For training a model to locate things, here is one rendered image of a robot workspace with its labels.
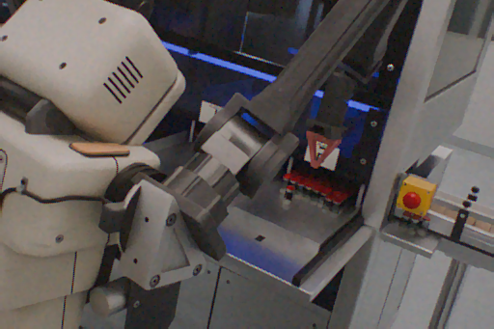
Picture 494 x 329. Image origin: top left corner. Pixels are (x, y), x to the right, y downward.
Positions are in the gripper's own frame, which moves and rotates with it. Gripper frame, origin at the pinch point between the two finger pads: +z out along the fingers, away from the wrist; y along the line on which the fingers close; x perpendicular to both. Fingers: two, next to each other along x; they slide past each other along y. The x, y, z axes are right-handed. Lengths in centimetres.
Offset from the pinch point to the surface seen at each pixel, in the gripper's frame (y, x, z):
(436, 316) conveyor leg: 45, -32, 36
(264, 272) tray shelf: -12.5, -0.4, 22.4
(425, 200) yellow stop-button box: 23.8, -21.3, 3.3
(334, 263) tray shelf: 1.9, -10.1, 19.7
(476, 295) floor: 206, -42, 73
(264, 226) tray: 1.0, 7.3, 17.8
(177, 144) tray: 30, 53, 14
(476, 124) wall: 491, 6, -4
